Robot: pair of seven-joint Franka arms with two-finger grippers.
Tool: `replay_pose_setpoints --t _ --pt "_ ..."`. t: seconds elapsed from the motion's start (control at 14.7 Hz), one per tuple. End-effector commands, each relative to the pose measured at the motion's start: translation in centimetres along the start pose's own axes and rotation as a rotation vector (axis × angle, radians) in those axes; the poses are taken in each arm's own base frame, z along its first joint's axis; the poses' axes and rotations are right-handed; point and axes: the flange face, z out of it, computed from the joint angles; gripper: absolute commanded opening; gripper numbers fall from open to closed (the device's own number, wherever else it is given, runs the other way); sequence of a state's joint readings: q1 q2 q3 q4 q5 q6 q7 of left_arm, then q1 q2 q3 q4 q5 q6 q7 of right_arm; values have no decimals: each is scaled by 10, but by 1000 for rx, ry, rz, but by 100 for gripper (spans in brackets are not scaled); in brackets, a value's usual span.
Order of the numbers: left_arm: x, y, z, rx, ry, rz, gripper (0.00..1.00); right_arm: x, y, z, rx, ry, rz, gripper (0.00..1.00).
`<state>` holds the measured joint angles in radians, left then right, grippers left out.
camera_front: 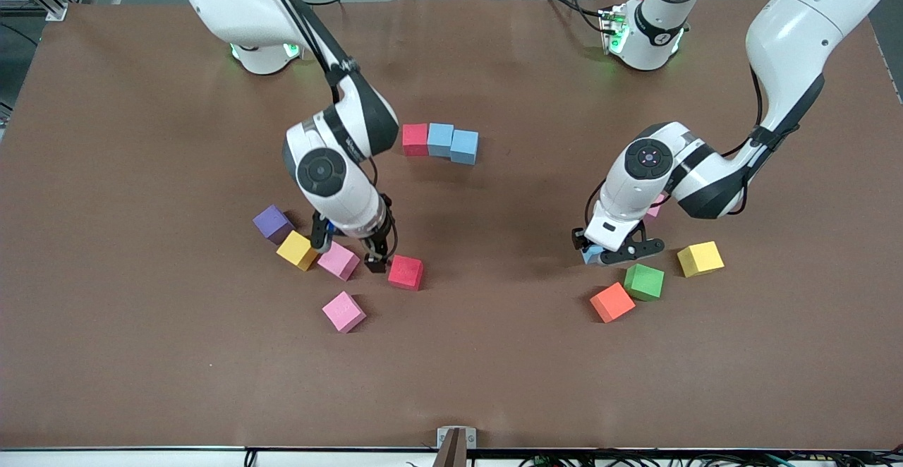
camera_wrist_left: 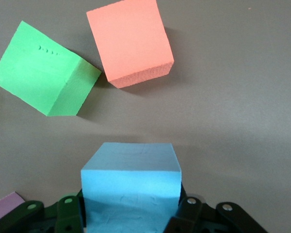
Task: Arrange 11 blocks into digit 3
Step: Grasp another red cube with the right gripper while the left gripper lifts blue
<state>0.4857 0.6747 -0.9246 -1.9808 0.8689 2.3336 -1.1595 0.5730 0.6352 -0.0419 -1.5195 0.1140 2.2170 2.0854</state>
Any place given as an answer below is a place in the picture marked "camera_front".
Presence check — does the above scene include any red foam block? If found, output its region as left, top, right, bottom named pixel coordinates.
left=401, top=123, right=430, bottom=157
left=387, top=255, right=425, bottom=291

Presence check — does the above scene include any yellow foam block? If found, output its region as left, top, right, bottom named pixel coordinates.
left=276, top=231, right=321, bottom=272
left=677, top=241, right=726, bottom=279

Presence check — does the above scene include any green foam block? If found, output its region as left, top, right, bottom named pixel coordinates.
left=624, top=264, right=666, bottom=303

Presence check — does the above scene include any purple foam block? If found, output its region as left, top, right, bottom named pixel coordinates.
left=253, top=205, right=296, bottom=245

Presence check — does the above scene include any orange foam block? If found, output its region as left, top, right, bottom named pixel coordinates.
left=590, top=282, right=637, bottom=324

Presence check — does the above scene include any brown table cover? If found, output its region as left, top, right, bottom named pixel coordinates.
left=0, top=0, right=903, bottom=450

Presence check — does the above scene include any white table edge strip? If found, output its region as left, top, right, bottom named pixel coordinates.
left=0, top=446, right=903, bottom=467

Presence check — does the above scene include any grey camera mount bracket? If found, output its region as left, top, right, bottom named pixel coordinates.
left=436, top=426, right=478, bottom=467

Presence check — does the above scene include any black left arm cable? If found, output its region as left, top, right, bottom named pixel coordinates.
left=584, top=65, right=767, bottom=224

